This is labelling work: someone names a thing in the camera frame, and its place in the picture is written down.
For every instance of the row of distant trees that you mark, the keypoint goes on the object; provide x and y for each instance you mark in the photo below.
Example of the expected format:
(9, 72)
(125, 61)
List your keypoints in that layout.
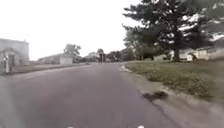
(113, 55)

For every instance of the small leafy tree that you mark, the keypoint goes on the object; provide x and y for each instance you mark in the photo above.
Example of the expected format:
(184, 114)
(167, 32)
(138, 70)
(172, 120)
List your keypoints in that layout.
(71, 50)

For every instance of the grey asphalt road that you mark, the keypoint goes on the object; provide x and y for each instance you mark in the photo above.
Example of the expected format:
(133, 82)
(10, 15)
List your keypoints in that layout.
(83, 96)

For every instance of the dark debris patch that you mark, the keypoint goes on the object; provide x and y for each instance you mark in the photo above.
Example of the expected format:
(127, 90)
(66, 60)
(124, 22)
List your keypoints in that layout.
(155, 96)

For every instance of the large dark pine tree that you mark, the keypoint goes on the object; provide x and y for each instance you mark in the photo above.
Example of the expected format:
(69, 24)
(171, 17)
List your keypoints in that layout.
(175, 30)

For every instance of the concrete kerb strip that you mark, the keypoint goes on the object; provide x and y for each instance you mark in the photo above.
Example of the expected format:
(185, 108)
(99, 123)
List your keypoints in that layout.
(186, 110)

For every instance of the pale low house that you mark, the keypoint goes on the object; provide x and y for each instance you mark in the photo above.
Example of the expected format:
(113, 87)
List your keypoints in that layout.
(206, 53)

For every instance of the grey building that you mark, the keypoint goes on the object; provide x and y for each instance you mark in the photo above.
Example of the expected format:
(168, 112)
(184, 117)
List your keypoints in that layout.
(13, 50)

